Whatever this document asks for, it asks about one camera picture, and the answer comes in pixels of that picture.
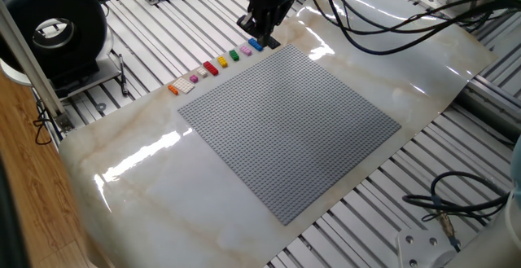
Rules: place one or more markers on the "glossy marble pattern mat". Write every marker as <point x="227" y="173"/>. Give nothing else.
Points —
<point x="171" y="203"/>

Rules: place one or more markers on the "small magenta Lego brick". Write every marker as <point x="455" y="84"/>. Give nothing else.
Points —
<point x="193" y="78"/>

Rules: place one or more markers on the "green Lego brick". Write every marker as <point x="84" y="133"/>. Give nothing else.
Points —
<point x="234" y="55"/>

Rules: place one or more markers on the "black metal pen tool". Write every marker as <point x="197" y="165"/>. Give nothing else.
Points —
<point x="123" y="74"/>

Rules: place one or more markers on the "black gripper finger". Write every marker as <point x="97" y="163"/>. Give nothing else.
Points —
<point x="250" y="23"/>
<point x="277" y="21"/>

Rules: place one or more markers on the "red Lego brick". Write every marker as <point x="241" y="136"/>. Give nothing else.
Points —
<point x="211" y="68"/>

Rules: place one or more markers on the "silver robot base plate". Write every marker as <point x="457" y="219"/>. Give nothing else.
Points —
<point x="423" y="247"/>

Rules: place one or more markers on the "orange Lego brick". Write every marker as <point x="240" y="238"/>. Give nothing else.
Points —
<point x="173" y="90"/>

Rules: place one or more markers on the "black Lego plate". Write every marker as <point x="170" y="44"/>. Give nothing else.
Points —
<point x="276" y="43"/>

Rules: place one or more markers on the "small white Lego brick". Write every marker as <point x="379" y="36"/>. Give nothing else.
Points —
<point x="202" y="71"/>

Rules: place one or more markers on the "small metal washer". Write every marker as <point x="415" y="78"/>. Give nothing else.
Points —
<point x="97" y="105"/>

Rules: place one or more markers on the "yellow Lego brick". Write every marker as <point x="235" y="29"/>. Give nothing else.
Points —
<point x="222" y="61"/>

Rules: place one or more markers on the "black curved panel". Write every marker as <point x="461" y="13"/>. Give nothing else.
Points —
<point x="10" y="219"/>

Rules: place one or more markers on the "light pink Lego brick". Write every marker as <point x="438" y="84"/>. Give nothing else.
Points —
<point x="245" y="50"/>

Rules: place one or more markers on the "grey Lego baseplate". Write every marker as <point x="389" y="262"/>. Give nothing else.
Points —
<point x="285" y="129"/>

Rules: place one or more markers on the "blue Lego brick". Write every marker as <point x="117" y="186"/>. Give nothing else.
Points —
<point x="255" y="45"/>

